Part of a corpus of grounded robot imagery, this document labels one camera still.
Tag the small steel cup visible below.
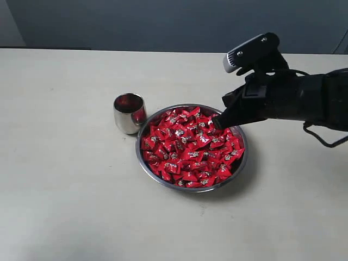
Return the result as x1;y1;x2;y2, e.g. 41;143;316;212
113;92;147;135

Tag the round steel bowl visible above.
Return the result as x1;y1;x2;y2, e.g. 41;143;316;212
135;104;249;193

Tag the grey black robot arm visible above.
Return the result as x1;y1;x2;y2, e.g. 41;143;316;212
213;69;347;131

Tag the red wrapped candy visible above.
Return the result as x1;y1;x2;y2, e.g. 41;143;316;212
181;171;198;182
142;134;163;148
160;161;181;175
209;135;226;150
216;164;232;181

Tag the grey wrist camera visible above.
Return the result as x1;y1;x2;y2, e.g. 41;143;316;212
223;32;280;73

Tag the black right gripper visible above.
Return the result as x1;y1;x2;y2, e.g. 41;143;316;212
212;73;325;129

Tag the black cable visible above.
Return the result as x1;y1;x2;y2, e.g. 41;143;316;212
290;69;348;149

